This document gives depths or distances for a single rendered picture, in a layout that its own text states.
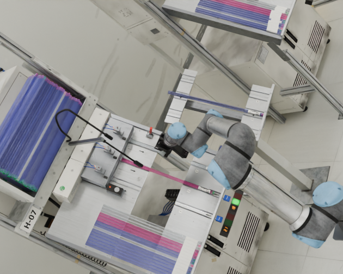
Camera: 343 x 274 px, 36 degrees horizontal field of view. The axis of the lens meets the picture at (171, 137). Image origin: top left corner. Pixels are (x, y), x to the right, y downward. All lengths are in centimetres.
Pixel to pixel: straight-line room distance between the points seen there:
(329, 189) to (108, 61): 288
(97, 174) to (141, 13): 115
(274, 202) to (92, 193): 98
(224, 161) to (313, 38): 198
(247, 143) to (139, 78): 286
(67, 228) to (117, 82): 223
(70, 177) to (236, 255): 109
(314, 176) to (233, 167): 138
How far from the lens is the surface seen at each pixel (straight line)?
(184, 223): 254
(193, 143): 233
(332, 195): 208
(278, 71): 343
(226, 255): 304
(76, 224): 259
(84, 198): 262
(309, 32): 375
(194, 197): 257
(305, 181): 322
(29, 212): 256
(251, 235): 318
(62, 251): 270
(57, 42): 440
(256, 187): 200
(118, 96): 458
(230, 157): 195
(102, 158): 260
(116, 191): 255
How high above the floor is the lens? 228
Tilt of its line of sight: 29 degrees down
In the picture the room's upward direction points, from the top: 54 degrees counter-clockwise
